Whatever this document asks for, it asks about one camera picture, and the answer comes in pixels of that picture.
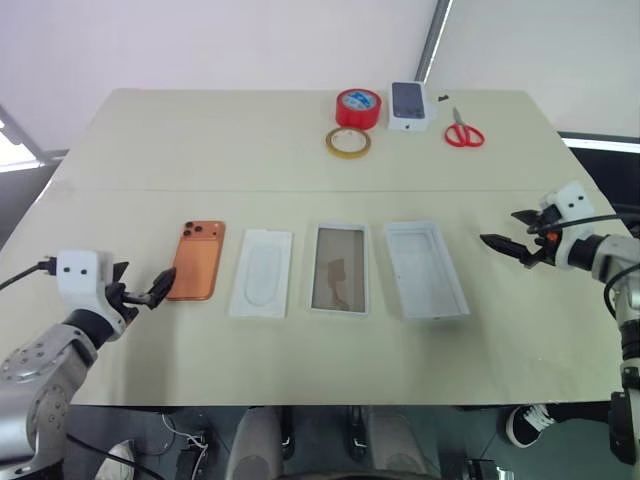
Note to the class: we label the white paper insert tray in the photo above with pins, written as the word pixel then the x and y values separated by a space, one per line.
pixel 260 275

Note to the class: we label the white phone box lid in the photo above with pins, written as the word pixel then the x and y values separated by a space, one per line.
pixel 425 270

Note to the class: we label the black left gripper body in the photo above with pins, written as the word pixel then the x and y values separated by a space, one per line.
pixel 124 300

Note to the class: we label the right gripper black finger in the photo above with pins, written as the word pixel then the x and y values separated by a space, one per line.
pixel 505 245
pixel 526 217

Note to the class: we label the black and white sneaker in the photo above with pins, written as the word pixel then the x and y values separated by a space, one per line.
pixel 527 425

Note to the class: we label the yellow tape roll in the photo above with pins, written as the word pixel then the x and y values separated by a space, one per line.
pixel 330 148

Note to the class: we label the white phone box base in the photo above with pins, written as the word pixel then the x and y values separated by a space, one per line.
pixel 340 270

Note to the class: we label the white shoe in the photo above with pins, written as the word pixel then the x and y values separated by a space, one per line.
pixel 116 460

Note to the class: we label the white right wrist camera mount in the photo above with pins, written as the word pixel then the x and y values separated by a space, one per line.
pixel 572 200

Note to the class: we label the dark side table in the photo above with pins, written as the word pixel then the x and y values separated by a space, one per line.
pixel 607 150

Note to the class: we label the red tape roll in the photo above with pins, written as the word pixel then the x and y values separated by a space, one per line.
pixel 345 117

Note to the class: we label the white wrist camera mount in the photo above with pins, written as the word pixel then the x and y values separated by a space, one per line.
pixel 80 285
pixel 572 200

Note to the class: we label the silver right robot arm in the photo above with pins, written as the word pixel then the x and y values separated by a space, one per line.
pixel 607 250

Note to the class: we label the dark grey pole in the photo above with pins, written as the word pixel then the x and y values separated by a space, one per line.
pixel 431 40

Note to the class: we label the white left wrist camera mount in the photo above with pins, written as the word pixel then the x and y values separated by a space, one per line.
pixel 80 285

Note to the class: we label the aluminium frame bar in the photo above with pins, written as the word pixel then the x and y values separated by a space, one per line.
pixel 22 137

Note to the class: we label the closed printed phone box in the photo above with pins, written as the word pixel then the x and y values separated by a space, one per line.
pixel 407 102

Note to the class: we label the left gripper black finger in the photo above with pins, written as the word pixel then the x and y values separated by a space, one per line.
pixel 120 272
pixel 162 286

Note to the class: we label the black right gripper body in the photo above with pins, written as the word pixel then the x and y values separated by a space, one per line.
pixel 541 246

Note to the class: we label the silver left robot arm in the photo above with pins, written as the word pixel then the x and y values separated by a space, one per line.
pixel 45 360

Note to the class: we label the grey rounded robot leg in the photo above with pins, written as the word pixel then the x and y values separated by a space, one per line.
pixel 255 445
pixel 400 442

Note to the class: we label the orange smartphone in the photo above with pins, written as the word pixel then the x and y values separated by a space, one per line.
pixel 197 265

